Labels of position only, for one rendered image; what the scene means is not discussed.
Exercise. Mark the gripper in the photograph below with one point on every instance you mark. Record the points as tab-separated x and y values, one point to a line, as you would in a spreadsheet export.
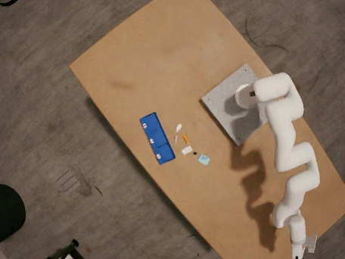
297	251

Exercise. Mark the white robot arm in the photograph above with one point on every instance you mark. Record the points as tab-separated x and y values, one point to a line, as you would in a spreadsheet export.
287	155

